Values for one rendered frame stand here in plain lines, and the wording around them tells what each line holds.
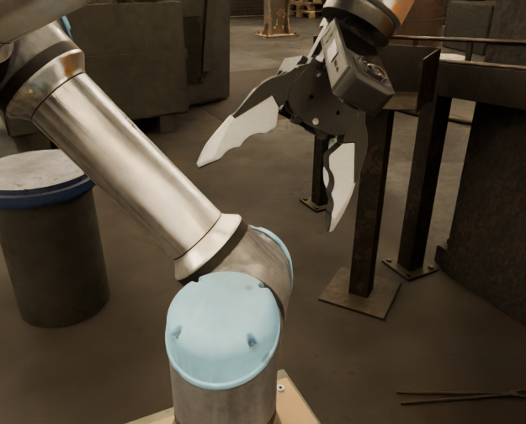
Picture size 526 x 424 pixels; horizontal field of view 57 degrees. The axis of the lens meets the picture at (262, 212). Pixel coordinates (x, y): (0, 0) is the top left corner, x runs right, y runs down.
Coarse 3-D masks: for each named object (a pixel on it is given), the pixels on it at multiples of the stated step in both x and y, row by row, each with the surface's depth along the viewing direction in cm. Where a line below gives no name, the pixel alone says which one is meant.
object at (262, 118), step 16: (272, 96) 43; (256, 112) 43; (272, 112) 44; (224, 128) 43; (240, 128) 43; (256, 128) 44; (272, 128) 44; (208, 144) 44; (224, 144) 44; (240, 144) 44; (208, 160) 44
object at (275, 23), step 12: (264, 0) 726; (276, 0) 723; (288, 0) 722; (264, 12) 733; (276, 12) 730; (288, 12) 726; (264, 24) 741; (276, 24) 738; (288, 24) 734; (264, 36) 722; (276, 36) 726; (288, 36) 735
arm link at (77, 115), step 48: (48, 48) 52; (0, 96) 53; (48, 96) 53; (96, 96) 56; (96, 144) 55; (144, 144) 58; (144, 192) 57; (192, 192) 59; (192, 240) 58; (240, 240) 59; (288, 288) 62
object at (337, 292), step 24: (384, 48) 127; (408, 48) 125; (432, 48) 122; (408, 72) 127; (432, 72) 117; (408, 96) 124; (432, 96) 124; (384, 120) 122; (384, 144) 124; (384, 168) 129; (360, 192) 133; (384, 192) 135; (360, 216) 136; (360, 240) 139; (360, 264) 142; (336, 288) 150; (360, 288) 145; (384, 288) 150; (360, 312) 140; (384, 312) 140
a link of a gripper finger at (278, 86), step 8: (288, 72) 43; (296, 72) 43; (264, 80) 44; (272, 80) 43; (280, 80) 43; (288, 80) 43; (256, 88) 43; (264, 88) 43; (272, 88) 43; (280, 88) 43; (288, 88) 44; (248, 96) 43; (256, 96) 43; (264, 96) 43; (280, 96) 44; (248, 104) 43; (256, 104) 43; (280, 104) 44; (240, 112) 43
